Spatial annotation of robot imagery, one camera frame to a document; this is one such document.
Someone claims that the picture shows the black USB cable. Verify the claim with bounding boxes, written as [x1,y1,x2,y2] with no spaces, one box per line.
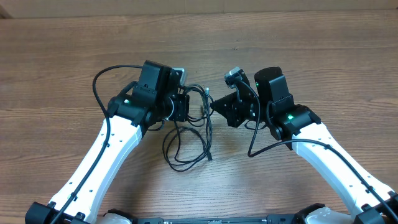
[161,83,215,172]

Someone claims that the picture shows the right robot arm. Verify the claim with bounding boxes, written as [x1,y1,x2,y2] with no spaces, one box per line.
[210,67,397,223]

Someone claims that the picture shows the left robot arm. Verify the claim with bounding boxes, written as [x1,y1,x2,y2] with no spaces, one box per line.
[25,60,188,223]

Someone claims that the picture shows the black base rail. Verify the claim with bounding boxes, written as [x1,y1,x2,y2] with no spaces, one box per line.
[132,214,297,224]

